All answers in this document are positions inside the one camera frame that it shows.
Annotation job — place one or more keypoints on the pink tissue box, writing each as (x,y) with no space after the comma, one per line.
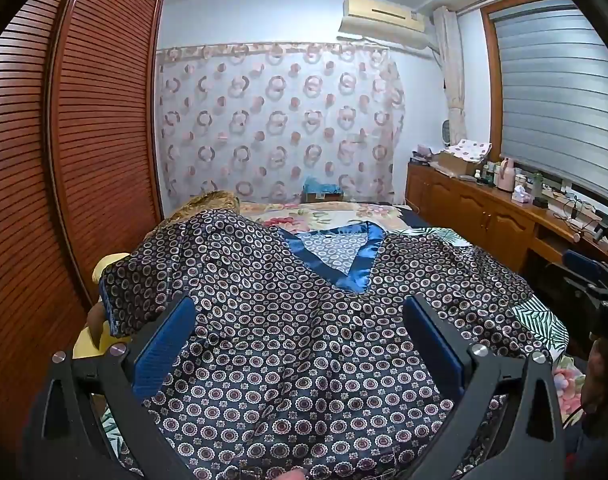
(521,195)

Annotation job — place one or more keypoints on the wooden sideboard cabinet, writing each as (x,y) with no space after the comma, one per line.
(464,205)

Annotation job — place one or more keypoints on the circle print sheer curtain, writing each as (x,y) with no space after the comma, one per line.
(284,125)

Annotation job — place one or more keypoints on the pink thermos jug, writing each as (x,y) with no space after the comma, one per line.
(506,177)

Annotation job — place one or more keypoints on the beige tied window curtain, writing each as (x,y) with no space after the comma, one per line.
(451,70)

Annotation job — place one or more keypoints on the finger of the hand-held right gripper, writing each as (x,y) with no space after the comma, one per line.
(581,262)

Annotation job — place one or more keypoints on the green bottle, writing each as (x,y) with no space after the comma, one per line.
(536,181)

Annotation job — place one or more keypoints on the navy bed sheet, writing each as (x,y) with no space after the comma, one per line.
(416,219)

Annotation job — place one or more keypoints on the blue plastic bag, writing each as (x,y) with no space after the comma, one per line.
(321,186)

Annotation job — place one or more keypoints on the person's right hand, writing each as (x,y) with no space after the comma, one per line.
(601,380)

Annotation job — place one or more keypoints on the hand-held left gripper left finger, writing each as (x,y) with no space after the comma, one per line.
(163,340)

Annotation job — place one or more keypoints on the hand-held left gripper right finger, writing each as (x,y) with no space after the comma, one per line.
(436,345)

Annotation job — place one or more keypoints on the grey window blind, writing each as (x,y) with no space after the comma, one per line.
(559,95)

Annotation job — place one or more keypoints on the pink packet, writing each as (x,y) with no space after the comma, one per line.
(425,151)

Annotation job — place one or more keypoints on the small black stand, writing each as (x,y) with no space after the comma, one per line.
(604,227)

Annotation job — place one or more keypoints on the person's dark clothing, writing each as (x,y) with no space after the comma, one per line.
(599,450)

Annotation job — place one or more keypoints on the white spotted cloth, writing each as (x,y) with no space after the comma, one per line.
(471,147)

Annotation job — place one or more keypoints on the floral blanket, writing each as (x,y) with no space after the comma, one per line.
(304,217)

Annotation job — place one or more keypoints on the yellow cloth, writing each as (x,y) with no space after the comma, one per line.
(106,262)

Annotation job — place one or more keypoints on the wooden window frame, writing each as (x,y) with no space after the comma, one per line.
(491,85)

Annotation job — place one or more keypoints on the beige air conditioner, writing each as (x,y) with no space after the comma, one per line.
(379,15)

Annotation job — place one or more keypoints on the small desk fan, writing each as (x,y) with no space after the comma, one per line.
(449,132)

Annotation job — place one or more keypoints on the green leaf print bedsheet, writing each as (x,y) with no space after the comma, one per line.
(539,325)

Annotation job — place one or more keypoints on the small cardboard box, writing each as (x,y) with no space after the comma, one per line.
(324,197)

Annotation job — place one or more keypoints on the brown patterned folded cloth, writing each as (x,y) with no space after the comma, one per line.
(203,202)

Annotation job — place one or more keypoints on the wooden louvered wardrobe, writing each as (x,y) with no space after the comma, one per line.
(83,135)

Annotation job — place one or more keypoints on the navy circle print pajama top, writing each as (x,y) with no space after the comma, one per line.
(284,335)

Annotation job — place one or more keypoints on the small black box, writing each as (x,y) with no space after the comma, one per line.
(540,202)

